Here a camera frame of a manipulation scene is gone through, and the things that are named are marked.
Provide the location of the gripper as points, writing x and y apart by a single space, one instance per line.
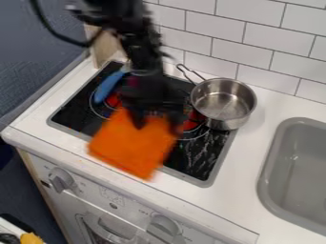
153 92

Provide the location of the orange cloth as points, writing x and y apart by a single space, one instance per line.
129 147

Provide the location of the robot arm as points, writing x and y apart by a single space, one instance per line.
138 38

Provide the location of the toy stove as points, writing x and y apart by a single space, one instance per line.
199 152

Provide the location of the blue tool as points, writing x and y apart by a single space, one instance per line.
107 87

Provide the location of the silver pot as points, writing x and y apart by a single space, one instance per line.
223 101

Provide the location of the wooden board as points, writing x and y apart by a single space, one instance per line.
104 47

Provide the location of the toy sink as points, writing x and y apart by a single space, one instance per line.
297 174

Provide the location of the yellow toy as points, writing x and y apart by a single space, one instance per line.
30 239

